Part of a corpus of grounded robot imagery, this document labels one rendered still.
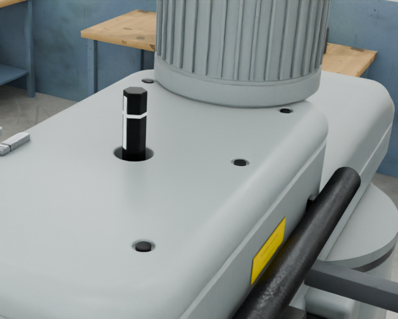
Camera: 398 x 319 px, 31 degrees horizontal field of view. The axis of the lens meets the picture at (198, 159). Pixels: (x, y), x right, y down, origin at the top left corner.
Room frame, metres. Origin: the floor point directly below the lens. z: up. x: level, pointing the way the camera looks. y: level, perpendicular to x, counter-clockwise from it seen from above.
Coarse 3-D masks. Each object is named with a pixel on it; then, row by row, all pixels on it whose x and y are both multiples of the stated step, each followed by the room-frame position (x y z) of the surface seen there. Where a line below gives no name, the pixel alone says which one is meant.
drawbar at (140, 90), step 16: (128, 96) 0.59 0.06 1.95; (144, 96) 0.60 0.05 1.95; (128, 112) 0.59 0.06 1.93; (144, 112) 0.60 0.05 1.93; (128, 128) 0.59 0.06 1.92; (144, 128) 0.60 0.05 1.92; (128, 144) 0.59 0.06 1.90; (144, 144) 0.60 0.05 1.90; (128, 160) 0.59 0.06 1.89; (144, 160) 0.60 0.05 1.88
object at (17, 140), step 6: (0, 132) 0.62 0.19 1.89; (24, 132) 0.62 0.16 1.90; (12, 138) 0.60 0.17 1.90; (18, 138) 0.60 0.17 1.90; (24, 138) 0.61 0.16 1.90; (0, 144) 0.59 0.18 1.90; (6, 144) 0.59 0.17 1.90; (12, 144) 0.59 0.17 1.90; (18, 144) 0.60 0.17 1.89; (0, 150) 0.58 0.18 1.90; (6, 150) 0.58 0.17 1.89; (12, 150) 0.59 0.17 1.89
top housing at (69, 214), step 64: (64, 128) 0.65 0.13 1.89; (192, 128) 0.67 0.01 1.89; (256, 128) 0.68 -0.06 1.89; (320, 128) 0.72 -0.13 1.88; (0, 192) 0.51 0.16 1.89; (64, 192) 0.52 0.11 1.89; (128, 192) 0.52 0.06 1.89; (192, 192) 0.53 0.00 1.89; (256, 192) 0.55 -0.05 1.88; (0, 256) 0.42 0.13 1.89; (64, 256) 0.42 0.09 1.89; (128, 256) 0.43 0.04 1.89; (192, 256) 0.44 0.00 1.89; (256, 256) 0.54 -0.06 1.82
